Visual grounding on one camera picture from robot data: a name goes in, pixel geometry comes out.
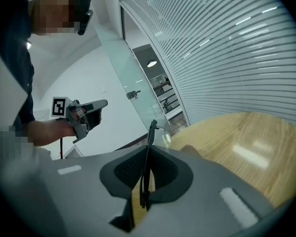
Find person's left hand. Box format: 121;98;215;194
69;107;87;123

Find white open shelf unit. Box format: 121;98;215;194
64;144;85;159

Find black head-worn camera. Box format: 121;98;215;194
76;8;94;37

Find person's left forearm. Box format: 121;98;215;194
27;118;76;148

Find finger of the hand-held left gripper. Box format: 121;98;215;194
81;99;109;111
85;107;104;131

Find frosted glass door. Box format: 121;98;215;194
92;21;170;138

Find metal door handle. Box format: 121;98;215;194
125;89;142;100

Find round wooden side table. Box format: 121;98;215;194
132;112;296;229

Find black metal railing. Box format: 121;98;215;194
152;80;182;115

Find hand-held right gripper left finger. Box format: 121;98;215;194
38;145;150;237

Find person's head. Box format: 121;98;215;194
29;0;92;37

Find person's dark navy shirt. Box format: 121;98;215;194
0;0;44;133

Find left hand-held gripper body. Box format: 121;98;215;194
50;96;90;144

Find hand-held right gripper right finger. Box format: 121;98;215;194
134;145;283;237

